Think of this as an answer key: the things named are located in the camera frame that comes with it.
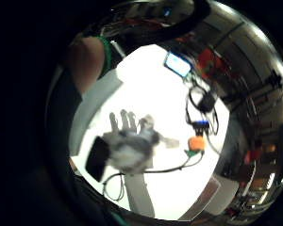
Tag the green circuit piece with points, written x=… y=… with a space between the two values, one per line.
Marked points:
x=191 y=153

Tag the orange block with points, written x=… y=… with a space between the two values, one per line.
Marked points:
x=196 y=143

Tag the black blue connector hub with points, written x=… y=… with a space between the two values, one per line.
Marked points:
x=200 y=124

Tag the grey board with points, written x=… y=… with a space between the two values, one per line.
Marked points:
x=92 y=100

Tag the phone with lit screen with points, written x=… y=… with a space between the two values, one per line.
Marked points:
x=178 y=64

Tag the grey white soft toy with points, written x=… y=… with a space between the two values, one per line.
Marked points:
x=132 y=150

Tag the red background object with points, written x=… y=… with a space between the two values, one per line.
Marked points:
x=210 y=62

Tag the black box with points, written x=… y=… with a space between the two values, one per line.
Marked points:
x=96 y=158

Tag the grey white box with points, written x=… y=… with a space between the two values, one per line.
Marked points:
x=220 y=193

